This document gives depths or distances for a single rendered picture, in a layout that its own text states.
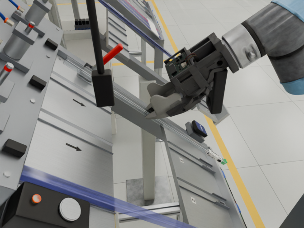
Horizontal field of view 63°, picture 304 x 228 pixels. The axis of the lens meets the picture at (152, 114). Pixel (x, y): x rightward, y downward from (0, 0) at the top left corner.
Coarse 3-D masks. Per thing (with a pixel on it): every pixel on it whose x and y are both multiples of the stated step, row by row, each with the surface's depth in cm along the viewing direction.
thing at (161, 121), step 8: (64, 64) 44; (72, 64) 44; (80, 64) 46; (80, 72) 45; (88, 72) 46; (120, 96) 50; (128, 96) 52; (128, 104) 52; (136, 104) 52; (144, 112) 54; (160, 120) 56; (168, 128) 58; (176, 128) 60; (184, 136) 61; (192, 144) 63; (200, 144) 65; (208, 152) 66; (224, 160) 71
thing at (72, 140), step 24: (72, 72) 51; (48, 96) 41; (72, 96) 46; (48, 120) 38; (72, 120) 42; (96, 120) 47; (48, 144) 35; (72, 144) 38; (96, 144) 42; (48, 168) 32; (72, 168) 35; (96, 168) 39; (96, 216) 33
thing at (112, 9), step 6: (102, 0) 83; (108, 6) 85; (114, 12) 86; (120, 18) 88; (132, 24) 90; (138, 30) 92; (144, 36) 94; (156, 42) 97; (162, 48) 98; (168, 54) 100
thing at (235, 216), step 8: (208, 160) 76; (216, 168) 72; (216, 176) 71; (224, 184) 68; (224, 192) 67; (232, 200) 64; (232, 208) 63; (232, 216) 62; (240, 216) 61; (240, 224) 60
